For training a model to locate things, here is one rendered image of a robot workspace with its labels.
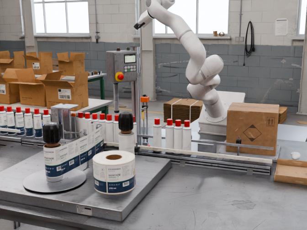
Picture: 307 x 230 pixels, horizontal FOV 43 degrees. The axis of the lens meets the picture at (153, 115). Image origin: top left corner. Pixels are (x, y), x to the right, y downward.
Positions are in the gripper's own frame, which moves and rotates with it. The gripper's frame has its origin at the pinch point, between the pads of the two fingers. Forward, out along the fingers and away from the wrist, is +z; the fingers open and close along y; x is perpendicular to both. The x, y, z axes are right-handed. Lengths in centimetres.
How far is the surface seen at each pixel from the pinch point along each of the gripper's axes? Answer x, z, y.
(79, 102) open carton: 32, 164, -45
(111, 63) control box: -0.1, 13.7, 25.7
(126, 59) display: 5.7, 8.5, 20.0
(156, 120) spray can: 38, 6, 47
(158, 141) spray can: 47, 12, 55
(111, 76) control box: 4.9, 18.8, 29.8
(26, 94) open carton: -10, 215, -50
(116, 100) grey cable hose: 18.7, 30.3, 32.9
